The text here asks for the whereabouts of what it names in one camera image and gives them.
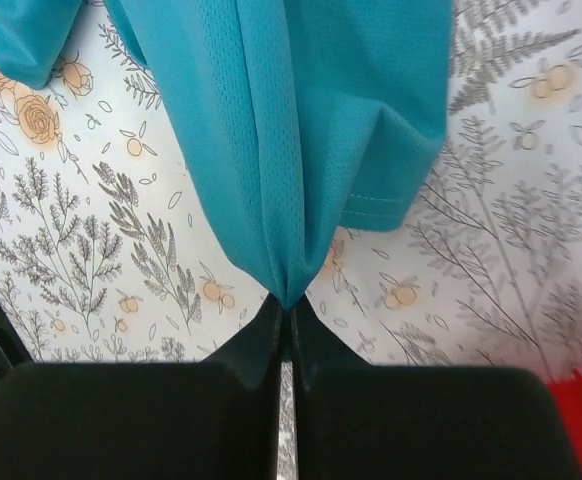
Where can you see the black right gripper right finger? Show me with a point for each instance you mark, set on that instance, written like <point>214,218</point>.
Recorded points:
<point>355,420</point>

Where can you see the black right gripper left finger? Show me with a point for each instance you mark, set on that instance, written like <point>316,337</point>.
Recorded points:
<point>212,419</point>

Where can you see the teal t shirt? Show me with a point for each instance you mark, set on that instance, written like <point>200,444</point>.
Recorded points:
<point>297,117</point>

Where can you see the floral patterned table mat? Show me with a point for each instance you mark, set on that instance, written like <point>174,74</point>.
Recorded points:
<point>106,255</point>

